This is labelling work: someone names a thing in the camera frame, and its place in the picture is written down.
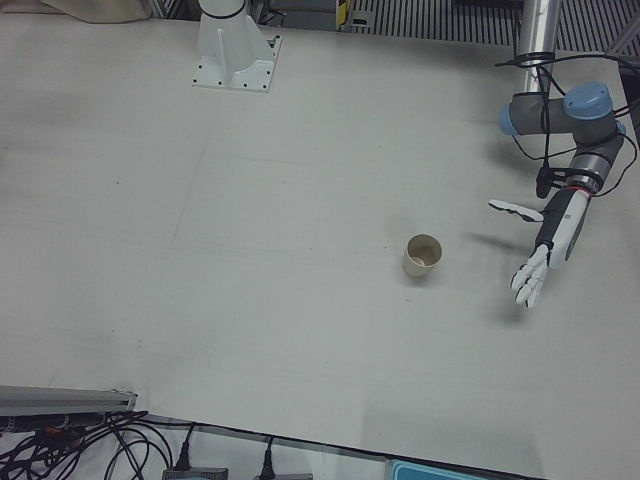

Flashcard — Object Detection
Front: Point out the white dexterous robot hand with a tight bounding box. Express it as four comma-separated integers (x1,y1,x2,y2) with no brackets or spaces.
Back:
488,187,593,309

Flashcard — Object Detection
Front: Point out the beige paper cup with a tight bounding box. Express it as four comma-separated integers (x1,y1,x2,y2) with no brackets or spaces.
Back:
402,233,444,285

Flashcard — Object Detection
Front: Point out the light blue plastic bin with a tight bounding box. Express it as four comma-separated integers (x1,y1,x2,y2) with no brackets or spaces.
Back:
387,459,475,480

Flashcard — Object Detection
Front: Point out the black power adapter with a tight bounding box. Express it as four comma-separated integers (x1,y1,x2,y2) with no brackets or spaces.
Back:
162,466,230,480

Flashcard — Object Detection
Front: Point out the black power strip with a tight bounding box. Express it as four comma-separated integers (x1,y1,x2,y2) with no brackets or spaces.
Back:
0,413,106,439

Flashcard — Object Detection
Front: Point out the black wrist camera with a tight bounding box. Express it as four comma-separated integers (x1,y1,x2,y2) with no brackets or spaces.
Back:
535,167,565,200

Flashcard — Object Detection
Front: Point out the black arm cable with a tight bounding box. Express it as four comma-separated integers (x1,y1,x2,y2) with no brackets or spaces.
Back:
494,48,640,201

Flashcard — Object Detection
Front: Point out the aluminium frame rail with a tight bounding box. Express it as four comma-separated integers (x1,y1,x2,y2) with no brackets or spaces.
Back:
606,18,640,59

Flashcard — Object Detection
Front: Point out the black power cord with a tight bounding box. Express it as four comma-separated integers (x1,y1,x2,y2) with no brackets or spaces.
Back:
260,435,277,476
178,423,197,470

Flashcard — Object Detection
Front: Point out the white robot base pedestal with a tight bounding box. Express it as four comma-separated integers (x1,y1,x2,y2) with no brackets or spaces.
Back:
191,0,284,96

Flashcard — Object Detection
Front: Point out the black cable tangle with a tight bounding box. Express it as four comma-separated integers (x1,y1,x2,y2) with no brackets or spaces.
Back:
0,409,174,480

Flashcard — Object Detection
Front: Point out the aluminium profile post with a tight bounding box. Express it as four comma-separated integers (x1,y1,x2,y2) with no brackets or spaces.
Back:
0,384,139,417

